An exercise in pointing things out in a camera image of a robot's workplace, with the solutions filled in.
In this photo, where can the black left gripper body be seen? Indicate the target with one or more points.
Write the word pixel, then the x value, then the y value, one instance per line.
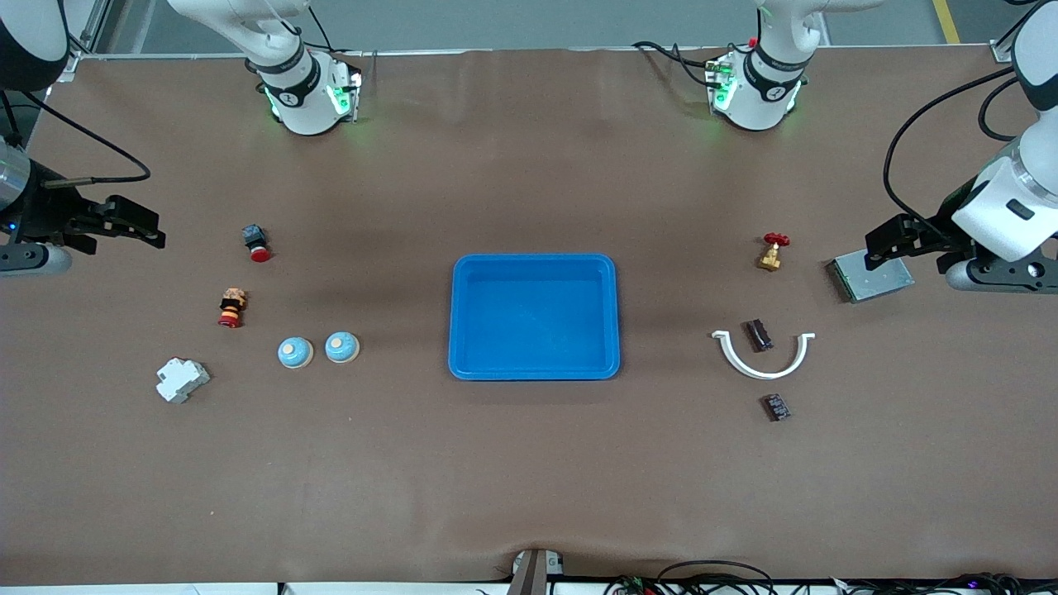
pixel 932 232

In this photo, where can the blue dome bell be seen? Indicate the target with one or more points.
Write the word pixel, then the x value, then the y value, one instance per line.
pixel 295 353
pixel 341 347

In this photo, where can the aluminium frame post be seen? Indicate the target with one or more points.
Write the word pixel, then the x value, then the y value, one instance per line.
pixel 87 33
pixel 1002 52

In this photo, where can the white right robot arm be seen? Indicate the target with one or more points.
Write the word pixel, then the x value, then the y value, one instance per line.
pixel 302 91

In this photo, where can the red yellow stacked switch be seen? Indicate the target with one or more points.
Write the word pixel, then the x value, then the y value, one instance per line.
pixel 231 310

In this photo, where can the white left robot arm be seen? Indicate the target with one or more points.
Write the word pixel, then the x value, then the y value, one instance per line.
pixel 764 91

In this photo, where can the white circuit breaker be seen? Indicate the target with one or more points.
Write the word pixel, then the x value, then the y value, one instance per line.
pixel 180 380

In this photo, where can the dark electrolytic capacitor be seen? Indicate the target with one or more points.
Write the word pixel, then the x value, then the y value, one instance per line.
pixel 759 335

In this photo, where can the dark chip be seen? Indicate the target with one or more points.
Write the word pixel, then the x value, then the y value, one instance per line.
pixel 776 406

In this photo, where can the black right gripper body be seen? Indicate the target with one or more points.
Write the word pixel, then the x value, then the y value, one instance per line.
pixel 43 214

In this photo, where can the blue plastic tray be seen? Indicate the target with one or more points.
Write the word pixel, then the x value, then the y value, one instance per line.
pixel 533 318

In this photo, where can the metal table edge clamp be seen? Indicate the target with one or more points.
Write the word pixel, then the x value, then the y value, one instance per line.
pixel 533 574

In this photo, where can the grey metal box module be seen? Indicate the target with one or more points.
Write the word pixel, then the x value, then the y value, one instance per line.
pixel 860 286

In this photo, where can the red emergency stop button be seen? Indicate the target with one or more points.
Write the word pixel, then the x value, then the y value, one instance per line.
pixel 260 253

